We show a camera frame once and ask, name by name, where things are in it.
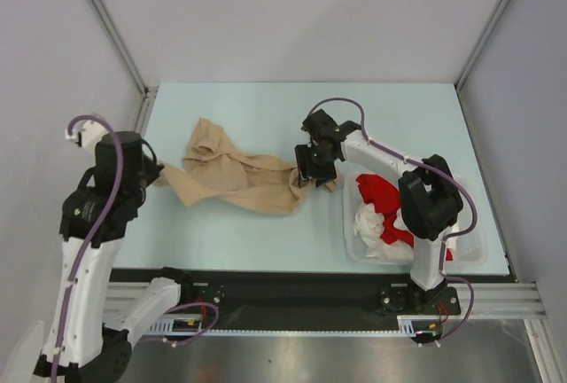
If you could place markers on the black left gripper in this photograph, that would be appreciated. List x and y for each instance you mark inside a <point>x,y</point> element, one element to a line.
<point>154,168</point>

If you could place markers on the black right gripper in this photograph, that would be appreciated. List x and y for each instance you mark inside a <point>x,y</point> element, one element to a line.
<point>306,168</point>

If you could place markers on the beige t shirt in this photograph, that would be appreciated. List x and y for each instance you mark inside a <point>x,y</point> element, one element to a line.
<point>213,168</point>

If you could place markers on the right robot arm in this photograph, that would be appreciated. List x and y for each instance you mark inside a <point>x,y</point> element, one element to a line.
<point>430,201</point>

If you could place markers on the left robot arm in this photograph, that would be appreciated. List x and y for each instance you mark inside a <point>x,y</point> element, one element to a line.
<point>82,345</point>

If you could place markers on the red t shirt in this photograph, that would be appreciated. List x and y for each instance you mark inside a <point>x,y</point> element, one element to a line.
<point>379,192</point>

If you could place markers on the white t shirt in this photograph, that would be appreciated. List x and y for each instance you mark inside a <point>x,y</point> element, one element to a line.
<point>386,237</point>

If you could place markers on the translucent plastic basket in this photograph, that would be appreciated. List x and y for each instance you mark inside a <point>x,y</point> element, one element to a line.
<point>466,250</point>

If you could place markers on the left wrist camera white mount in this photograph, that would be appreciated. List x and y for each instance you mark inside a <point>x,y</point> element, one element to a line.
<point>87,132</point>

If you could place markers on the left aluminium frame post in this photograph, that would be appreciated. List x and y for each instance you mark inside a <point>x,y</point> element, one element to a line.
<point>120,47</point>

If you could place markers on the aluminium frame post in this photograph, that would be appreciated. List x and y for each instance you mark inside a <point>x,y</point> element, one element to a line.
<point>494,20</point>
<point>120,47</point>

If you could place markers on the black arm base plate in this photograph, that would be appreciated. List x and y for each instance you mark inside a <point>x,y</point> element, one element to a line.
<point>230,291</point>

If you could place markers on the slotted cable duct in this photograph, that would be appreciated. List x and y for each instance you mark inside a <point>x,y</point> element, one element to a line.
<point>170,327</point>

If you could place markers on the aluminium front rail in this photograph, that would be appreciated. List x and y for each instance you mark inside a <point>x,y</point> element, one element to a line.
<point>492,301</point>

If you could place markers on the right aluminium frame post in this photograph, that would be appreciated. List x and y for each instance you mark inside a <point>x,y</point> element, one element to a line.
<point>494,20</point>

